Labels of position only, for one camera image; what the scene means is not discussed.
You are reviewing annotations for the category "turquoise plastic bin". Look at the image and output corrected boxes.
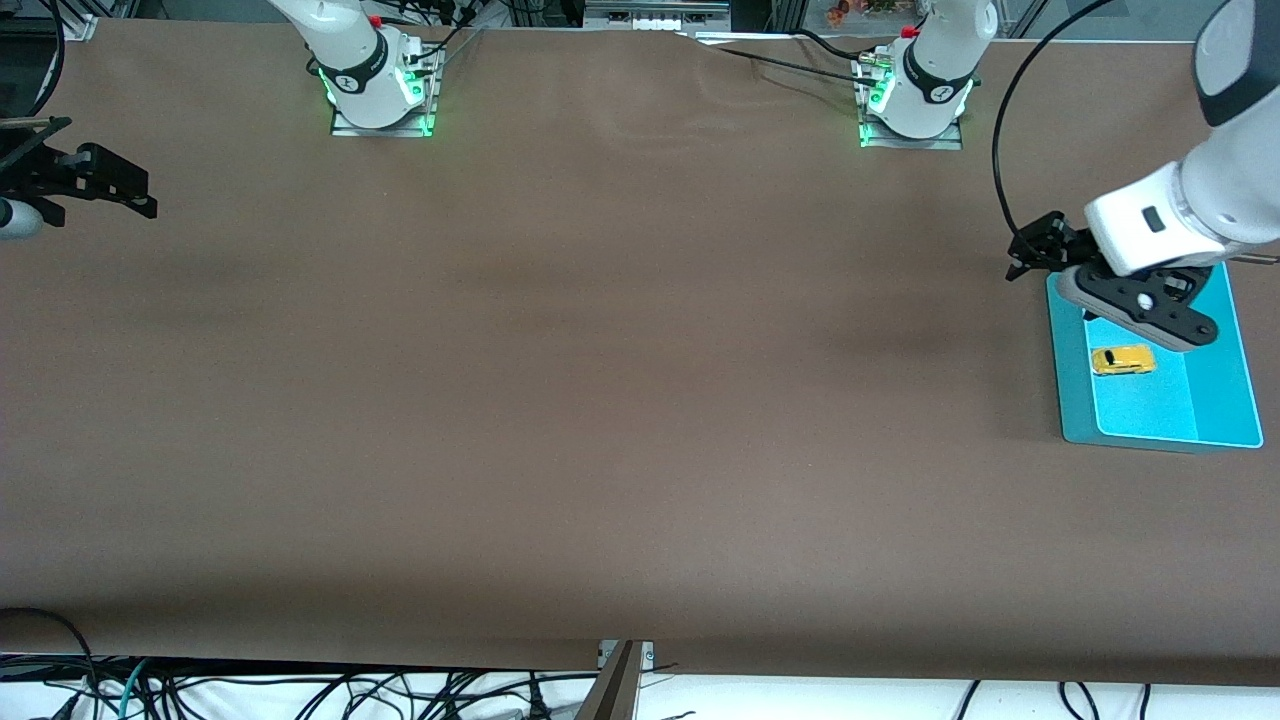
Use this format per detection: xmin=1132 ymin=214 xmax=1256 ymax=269
xmin=1045 ymin=262 xmax=1264 ymax=453

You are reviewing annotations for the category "white power strip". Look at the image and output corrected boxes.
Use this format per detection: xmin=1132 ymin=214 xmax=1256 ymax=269
xmin=584 ymin=0 xmax=732 ymax=32

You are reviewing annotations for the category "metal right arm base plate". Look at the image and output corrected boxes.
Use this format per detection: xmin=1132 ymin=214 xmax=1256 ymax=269
xmin=330 ymin=45 xmax=443 ymax=139

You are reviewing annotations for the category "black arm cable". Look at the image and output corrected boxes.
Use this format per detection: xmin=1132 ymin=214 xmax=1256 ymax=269
xmin=990 ymin=0 xmax=1118 ymax=239
xmin=28 ymin=0 xmax=68 ymax=113

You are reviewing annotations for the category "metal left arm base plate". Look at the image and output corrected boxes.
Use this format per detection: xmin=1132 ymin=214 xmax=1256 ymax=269
xmin=857 ymin=55 xmax=965 ymax=152

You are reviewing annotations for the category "black table cable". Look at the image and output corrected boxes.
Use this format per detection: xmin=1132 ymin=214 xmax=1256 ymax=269
xmin=680 ymin=30 xmax=883 ymax=87

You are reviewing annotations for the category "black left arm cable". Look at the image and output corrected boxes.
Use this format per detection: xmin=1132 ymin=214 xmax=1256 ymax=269
xmin=990 ymin=0 xmax=1118 ymax=239

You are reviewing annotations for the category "grey metal bar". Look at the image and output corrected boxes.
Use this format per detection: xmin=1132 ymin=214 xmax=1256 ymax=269
xmin=574 ymin=640 xmax=643 ymax=720

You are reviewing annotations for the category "teal floor cable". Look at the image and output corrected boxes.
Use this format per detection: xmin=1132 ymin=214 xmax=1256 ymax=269
xmin=117 ymin=657 xmax=153 ymax=720

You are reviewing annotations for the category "metal table bracket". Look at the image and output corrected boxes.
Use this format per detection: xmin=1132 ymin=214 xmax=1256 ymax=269
xmin=597 ymin=640 xmax=657 ymax=673

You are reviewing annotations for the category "yellow beetle toy car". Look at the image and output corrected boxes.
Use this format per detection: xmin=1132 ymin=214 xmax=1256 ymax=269
xmin=1089 ymin=343 xmax=1157 ymax=378

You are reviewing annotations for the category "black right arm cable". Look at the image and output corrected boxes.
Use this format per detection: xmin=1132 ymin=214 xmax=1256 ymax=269
xmin=28 ymin=0 xmax=68 ymax=113

